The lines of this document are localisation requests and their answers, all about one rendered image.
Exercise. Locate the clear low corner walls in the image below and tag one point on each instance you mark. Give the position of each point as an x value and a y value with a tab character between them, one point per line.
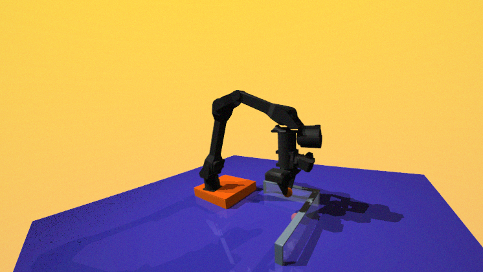
299	196

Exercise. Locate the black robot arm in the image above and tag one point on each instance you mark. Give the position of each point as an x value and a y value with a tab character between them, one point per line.
222	108

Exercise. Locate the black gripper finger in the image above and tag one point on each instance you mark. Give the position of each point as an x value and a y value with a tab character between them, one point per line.
293	174
284	187

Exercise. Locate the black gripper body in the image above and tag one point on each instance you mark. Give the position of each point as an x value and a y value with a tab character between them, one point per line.
281	175

